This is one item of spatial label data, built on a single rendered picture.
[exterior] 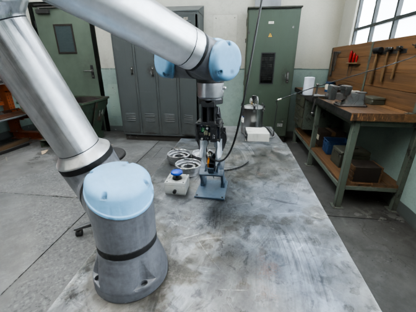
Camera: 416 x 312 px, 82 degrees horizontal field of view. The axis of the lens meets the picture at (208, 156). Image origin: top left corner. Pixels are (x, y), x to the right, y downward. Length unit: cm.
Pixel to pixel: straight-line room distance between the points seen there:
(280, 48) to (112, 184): 353
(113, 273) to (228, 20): 393
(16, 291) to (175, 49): 170
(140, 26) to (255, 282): 51
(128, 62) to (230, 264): 362
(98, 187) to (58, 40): 474
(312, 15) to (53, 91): 401
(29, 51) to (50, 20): 469
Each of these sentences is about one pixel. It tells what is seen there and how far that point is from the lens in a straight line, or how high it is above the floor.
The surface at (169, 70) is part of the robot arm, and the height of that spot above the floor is 120.
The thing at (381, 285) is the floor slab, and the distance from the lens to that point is 188.
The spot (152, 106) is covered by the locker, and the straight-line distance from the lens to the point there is 390.
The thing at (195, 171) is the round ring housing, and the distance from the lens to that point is 92.
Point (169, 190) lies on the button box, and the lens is 82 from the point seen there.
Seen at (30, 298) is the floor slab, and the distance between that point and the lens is 183.
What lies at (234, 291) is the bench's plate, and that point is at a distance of 54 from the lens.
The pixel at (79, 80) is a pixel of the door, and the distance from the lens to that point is 497.
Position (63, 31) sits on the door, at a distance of 505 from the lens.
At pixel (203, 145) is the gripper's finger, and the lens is 75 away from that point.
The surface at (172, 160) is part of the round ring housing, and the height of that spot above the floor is 83.
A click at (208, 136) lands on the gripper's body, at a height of 102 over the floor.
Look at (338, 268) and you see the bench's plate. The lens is 64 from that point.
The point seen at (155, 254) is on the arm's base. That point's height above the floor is 86.
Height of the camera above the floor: 122
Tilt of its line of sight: 22 degrees down
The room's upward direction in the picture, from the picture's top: straight up
